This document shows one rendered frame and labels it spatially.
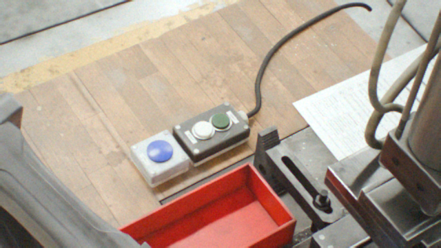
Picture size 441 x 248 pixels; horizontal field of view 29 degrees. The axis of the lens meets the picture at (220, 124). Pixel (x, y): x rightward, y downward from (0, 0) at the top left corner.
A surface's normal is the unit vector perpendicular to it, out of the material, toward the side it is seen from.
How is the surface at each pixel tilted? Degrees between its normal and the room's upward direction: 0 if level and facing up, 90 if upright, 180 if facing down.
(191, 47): 0
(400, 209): 0
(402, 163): 90
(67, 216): 15
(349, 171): 0
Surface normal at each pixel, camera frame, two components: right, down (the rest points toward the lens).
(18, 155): 0.25, -0.46
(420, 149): -0.86, 0.36
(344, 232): 0.06, -0.61
